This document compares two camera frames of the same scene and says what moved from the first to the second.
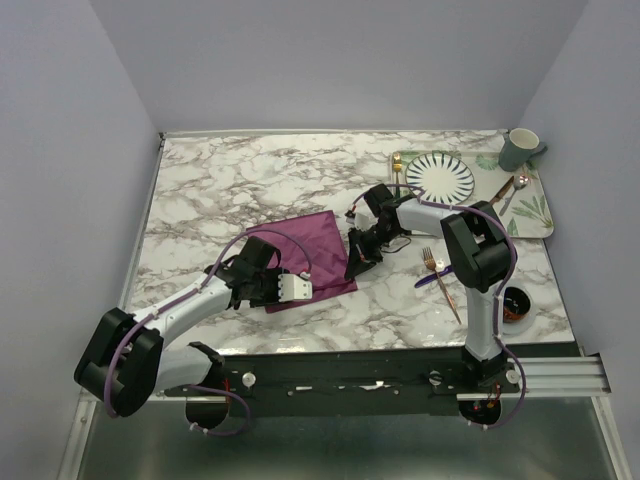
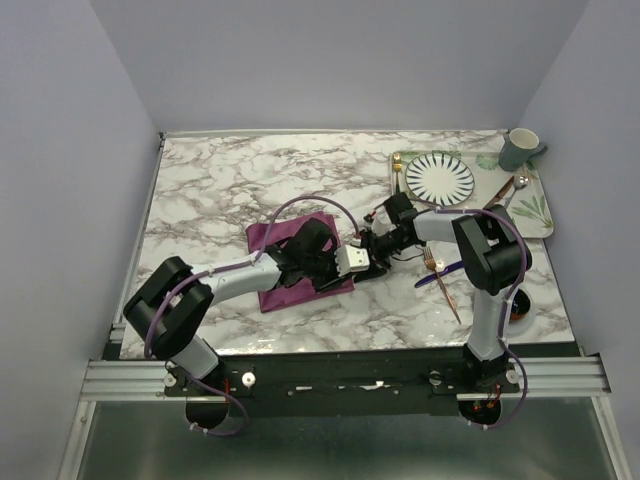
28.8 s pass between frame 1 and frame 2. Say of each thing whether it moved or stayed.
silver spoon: stayed
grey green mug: stayed
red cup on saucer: stayed
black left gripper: moved
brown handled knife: stayed
